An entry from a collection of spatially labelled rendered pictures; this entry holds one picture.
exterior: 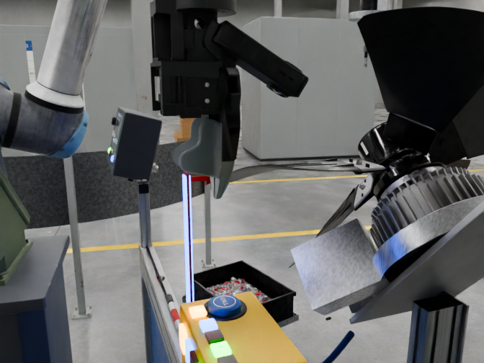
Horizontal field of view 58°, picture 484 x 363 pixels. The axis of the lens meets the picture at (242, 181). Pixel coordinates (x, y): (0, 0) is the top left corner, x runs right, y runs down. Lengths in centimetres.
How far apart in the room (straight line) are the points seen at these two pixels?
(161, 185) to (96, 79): 424
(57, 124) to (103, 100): 588
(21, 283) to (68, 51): 44
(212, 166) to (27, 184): 214
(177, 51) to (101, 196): 219
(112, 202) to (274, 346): 221
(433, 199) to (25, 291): 70
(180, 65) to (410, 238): 48
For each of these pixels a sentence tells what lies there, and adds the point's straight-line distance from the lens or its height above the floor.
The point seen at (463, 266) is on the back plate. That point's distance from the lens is 92.
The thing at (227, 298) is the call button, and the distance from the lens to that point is 56.
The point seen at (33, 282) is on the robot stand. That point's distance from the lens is 86.
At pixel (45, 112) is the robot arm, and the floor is 128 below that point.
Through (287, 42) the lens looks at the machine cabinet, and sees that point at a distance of 712.
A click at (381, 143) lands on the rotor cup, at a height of 122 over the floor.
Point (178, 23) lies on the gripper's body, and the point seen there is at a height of 140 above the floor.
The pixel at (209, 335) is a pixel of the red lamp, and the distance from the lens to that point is 50.
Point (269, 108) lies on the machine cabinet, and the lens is 704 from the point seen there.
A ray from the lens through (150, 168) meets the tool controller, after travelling 132.
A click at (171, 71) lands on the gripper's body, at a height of 136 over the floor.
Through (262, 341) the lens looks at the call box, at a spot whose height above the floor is 107.
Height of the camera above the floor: 135
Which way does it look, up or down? 14 degrees down
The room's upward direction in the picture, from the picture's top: straight up
